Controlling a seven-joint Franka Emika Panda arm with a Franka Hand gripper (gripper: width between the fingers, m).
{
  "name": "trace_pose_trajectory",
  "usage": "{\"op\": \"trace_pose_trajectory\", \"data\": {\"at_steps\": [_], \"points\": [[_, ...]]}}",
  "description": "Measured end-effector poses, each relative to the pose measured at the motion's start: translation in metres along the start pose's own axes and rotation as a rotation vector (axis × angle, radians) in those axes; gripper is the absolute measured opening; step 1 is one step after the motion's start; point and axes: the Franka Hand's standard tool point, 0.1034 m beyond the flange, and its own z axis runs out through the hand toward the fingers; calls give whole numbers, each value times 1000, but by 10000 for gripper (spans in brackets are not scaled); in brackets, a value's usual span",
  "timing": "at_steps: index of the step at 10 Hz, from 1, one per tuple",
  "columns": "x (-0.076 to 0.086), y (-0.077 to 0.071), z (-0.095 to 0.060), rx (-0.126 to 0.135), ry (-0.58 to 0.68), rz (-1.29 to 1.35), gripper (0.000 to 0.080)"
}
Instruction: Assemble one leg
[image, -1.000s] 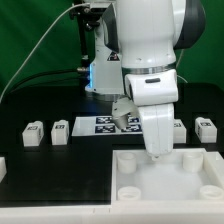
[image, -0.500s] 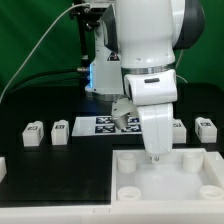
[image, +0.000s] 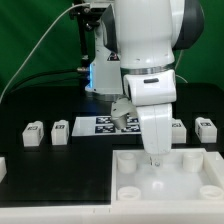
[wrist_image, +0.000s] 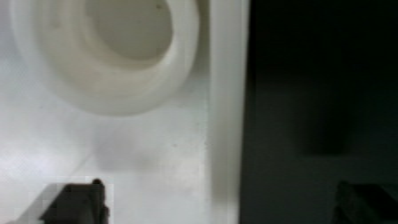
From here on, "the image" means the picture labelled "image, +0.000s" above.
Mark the green backdrop curtain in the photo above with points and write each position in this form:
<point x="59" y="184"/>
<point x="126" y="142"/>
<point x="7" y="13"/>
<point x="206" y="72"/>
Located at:
<point x="38" y="36"/>

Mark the white tag sheet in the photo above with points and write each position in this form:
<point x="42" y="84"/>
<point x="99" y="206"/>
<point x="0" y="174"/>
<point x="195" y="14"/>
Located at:
<point x="102" y="125"/>

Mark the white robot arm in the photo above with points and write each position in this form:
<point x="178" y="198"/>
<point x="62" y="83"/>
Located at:
<point x="134" y="62"/>

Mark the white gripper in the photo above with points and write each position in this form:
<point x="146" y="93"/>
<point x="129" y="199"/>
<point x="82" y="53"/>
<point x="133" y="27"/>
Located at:
<point x="149" y="98"/>

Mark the left white obstacle bar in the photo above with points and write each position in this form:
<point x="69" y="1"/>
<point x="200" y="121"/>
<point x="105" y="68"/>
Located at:
<point x="3" y="170"/>

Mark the white square tabletop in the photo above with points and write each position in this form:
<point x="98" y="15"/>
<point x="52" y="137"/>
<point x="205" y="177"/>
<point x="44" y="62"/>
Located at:
<point x="183" y="174"/>

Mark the camera on black stand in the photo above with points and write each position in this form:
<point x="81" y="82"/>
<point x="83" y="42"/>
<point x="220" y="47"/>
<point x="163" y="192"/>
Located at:
<point x="92" y="14"/>

